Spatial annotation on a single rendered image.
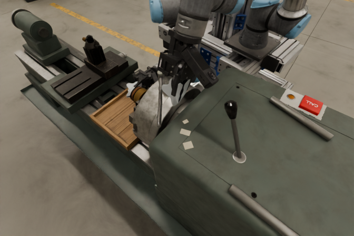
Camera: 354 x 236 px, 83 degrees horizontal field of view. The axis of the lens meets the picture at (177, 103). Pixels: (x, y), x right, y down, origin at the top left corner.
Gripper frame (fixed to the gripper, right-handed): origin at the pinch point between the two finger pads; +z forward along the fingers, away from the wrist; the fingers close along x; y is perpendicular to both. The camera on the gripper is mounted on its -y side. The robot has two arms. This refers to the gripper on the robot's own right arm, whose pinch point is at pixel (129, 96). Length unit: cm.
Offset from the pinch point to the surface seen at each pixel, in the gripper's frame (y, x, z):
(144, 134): -22.4, 3.8, 11.5
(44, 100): 95, -54, 21
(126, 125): 2.0, -19.7, 5.5
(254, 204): -64, 19, 14
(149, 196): -23, -54, 18
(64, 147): 88, -108, 32
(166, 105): -25.5, 14.4, 1.9
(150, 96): -18.0, 14.2, 2.6
